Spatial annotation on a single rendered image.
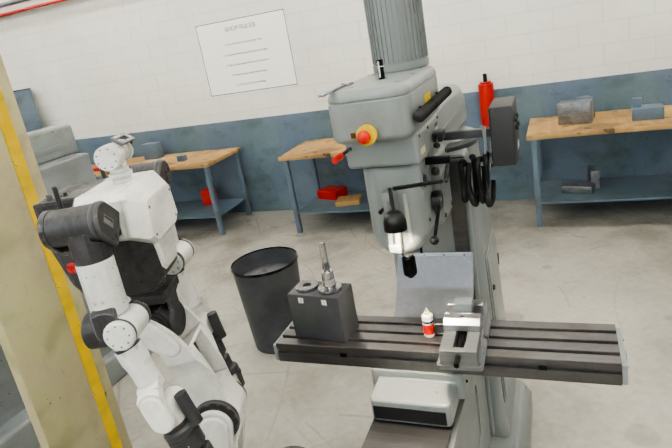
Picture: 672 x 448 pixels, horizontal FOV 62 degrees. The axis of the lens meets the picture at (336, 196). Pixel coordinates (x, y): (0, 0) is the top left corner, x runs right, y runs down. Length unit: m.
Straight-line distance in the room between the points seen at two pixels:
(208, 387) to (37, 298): 1.32
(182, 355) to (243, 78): 5.45
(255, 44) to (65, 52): 2.88
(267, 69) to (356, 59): 1.11
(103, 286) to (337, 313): 0.92
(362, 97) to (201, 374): 0.94
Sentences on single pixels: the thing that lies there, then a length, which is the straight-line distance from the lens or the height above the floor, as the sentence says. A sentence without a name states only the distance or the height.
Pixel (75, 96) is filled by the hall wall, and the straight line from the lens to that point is 8.59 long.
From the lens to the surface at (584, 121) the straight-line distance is 5.51.
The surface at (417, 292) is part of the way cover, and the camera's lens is 2.38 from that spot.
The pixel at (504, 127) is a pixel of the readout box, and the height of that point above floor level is 1.65.
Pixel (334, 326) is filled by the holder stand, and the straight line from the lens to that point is 2.12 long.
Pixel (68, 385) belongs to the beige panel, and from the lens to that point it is 3.10.
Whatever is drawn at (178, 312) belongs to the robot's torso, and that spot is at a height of 1.35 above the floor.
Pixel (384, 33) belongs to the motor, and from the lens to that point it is 1.97.
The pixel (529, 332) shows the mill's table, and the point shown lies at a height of 0.96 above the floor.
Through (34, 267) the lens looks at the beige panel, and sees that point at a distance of 2.90.
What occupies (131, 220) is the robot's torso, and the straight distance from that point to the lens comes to 1.53.
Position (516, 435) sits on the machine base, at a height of 0.20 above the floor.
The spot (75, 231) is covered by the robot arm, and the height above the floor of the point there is 1.72.
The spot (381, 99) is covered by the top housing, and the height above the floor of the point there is 1.86.
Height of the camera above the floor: 2.07
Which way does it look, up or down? 16 degrees down
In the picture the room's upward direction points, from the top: 10 degrees counter-clockwise
